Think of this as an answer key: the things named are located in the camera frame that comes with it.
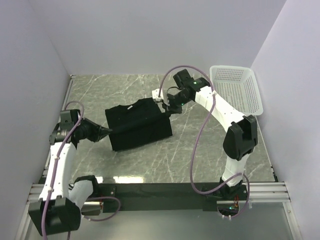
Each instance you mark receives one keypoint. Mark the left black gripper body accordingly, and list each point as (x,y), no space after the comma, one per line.
(89,130)

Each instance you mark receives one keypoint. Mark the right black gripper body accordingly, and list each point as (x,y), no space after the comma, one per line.
(175,102)

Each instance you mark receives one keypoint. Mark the black t shirt blue logo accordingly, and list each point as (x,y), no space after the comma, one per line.
(137,124)

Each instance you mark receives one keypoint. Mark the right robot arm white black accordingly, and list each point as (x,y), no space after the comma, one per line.
(241,131)

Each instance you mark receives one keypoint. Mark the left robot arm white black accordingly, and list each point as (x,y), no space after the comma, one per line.
(58,208)

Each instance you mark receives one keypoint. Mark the white plastic basket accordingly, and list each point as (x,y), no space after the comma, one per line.
(238,86)

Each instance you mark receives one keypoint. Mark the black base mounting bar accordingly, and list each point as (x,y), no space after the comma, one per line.
(165,196)

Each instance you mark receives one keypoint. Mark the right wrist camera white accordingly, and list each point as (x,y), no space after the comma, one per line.
(160,96)

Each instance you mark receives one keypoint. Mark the aluminium frame rail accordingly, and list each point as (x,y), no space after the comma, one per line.
(195,147)

